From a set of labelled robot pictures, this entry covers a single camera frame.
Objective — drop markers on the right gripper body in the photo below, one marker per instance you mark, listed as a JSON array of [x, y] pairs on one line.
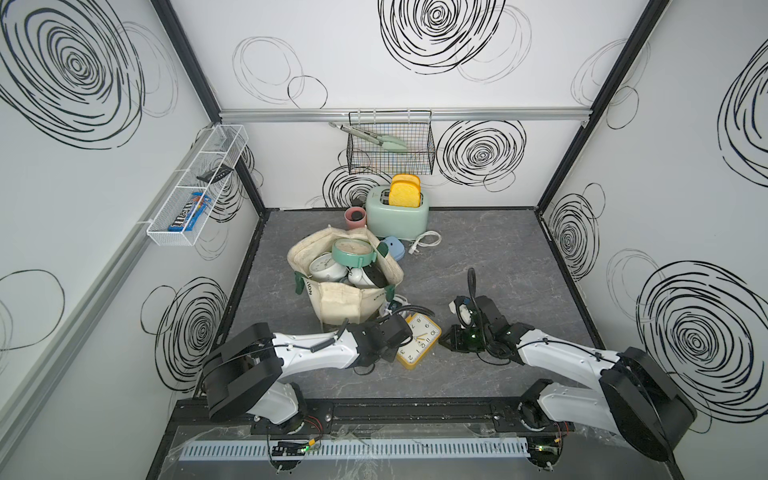
[[469, 338]]

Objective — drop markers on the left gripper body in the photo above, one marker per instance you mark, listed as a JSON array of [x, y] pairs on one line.
[[390, 355]]

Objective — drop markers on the yellow rectangular clock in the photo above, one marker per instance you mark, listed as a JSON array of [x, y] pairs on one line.
[[425, 335]]

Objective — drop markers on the cream canvas tote bag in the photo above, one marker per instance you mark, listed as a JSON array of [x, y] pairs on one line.
[[347, 274]]

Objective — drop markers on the green round pastel clock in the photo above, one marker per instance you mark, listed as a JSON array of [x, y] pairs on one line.
[[353, 253]]

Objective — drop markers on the white twin bell clock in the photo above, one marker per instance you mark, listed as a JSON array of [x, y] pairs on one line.
[[359, 278]]

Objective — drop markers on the black twin bell clock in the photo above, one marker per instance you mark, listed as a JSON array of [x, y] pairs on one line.
[[375, 276]]

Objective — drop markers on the silver twin bell clock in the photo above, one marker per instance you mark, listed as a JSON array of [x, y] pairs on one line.
[[325, 268]]

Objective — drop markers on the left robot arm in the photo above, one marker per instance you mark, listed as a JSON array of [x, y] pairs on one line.
[[245, 374]]

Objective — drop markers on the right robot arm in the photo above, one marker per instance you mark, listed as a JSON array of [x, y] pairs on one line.
[[624, 393]]

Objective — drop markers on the white purple face clock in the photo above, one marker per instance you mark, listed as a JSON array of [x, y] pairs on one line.
[[389, 306]]

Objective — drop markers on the light blue clock back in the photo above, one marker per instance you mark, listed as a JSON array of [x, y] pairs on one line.
[[395, 247]]

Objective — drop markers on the mint green toaster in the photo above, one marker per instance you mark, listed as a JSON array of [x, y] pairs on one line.
[[383, 219]]

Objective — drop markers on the pink cup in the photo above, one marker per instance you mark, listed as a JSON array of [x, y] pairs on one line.
[[355, 218]]

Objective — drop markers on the yellow toast slice front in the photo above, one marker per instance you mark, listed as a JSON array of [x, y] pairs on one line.
[[405, 193]]

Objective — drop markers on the yellow toast slice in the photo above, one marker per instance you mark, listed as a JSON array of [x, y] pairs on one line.
[[406, 178], [405, 193]]

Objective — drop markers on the yellow toast slice back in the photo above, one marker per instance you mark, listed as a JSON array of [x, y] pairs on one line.
[[406, 178]]

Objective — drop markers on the mint green tongs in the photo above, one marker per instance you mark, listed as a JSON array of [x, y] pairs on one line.
[[386, 142]]

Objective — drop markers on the blue candy packet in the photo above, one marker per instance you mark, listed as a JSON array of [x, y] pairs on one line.
[[190, 212]]

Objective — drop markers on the black remote control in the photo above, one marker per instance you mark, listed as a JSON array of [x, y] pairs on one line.
[[215, 175]]

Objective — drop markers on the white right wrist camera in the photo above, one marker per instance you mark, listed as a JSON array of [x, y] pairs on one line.
[[462, 307]]

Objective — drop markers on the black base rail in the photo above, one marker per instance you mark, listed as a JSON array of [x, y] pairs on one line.
[[327, 416]]

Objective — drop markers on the black wire basket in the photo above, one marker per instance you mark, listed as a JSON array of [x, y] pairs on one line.
[[414, 126]]

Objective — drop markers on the grey slotted cable duct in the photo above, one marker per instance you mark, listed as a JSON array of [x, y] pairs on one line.
[[355, 448]]

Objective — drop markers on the white wire shelf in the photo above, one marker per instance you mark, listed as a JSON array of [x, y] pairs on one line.
[[219, 144]]

